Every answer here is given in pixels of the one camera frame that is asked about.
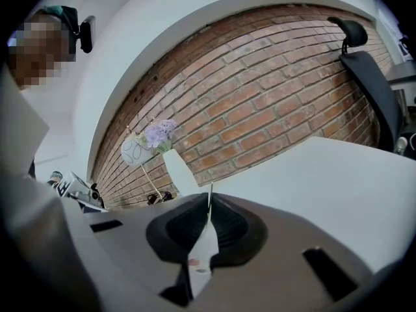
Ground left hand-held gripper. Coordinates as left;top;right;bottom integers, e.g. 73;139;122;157
45;170;111;214

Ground purple flowers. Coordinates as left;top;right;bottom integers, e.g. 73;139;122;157
142;118;178;154

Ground white vase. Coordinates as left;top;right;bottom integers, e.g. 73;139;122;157
161;148;201;197

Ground small white object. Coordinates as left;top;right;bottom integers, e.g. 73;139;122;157
187;219;220;300

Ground black head-mounted camera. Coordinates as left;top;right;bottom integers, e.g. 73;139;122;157
79;15;96;55

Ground white table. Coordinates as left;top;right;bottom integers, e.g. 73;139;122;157
110;136;416;274

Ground person's head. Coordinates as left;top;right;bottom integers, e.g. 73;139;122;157
6;6;79;91

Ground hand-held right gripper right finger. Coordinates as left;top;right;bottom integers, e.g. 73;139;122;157
190;194;375;312

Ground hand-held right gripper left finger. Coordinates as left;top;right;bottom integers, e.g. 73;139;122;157
59;192;211;312

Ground black office chair with headrest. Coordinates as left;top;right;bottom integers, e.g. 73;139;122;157
326;16;406;153

